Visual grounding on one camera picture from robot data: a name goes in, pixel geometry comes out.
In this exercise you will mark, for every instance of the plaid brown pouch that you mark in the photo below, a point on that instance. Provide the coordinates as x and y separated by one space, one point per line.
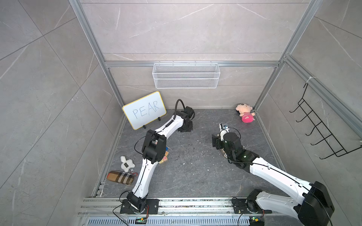
120 177

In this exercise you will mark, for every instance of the whiteboard with yellow frame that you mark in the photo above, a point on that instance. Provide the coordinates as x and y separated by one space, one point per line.
144 110

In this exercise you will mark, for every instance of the pink plush doll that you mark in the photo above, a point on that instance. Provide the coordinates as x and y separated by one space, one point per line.
246 113

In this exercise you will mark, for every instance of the white wire mesh basket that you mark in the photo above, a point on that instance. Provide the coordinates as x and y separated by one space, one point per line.
186 75

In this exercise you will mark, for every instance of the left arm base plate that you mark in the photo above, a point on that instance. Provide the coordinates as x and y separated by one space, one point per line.
152 206

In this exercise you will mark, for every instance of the white plush toy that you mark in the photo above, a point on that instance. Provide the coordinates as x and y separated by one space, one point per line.
127 164

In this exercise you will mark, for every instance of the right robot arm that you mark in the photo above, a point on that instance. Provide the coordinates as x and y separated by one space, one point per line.
310 203

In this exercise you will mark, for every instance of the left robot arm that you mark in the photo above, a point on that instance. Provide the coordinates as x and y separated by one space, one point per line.
153 151

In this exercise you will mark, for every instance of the aluminium rail front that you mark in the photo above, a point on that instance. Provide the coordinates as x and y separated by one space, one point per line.
168 206

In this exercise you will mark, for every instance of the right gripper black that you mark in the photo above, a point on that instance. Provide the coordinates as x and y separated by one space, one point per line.
217 142

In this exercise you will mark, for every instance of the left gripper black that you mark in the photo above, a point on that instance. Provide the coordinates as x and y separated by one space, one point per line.
190 129

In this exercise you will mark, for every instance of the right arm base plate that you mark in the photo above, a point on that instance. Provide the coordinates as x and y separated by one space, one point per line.
245 206

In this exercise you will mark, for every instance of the black wire hook rack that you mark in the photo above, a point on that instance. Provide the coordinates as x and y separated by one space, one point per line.
321 128

